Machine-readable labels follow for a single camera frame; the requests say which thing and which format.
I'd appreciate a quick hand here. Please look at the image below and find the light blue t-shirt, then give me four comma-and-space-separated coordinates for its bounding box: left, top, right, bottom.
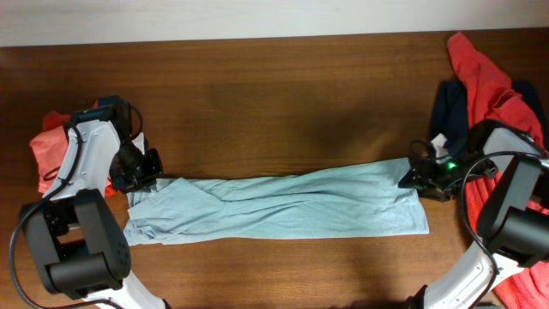
124, 159, 429, 245

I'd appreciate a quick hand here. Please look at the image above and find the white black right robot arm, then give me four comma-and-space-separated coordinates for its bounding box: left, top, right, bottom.
398, 120, 548, 308

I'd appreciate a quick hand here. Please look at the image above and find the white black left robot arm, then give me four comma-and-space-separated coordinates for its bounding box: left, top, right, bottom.
9, 95, 169, 309

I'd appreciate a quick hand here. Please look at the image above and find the navy blue garment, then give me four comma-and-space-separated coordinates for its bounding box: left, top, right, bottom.
429, 81, 548, 159

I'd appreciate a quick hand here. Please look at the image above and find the folded coral pink shirt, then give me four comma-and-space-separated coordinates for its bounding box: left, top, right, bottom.
29, 126, 68, 193

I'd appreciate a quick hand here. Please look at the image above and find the folded red shirt underneath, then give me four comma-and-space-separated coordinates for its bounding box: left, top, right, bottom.
42, 111, 81, 133

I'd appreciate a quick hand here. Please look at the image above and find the red crumpled garment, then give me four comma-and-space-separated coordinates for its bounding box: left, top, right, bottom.
447, 33, 548, 309

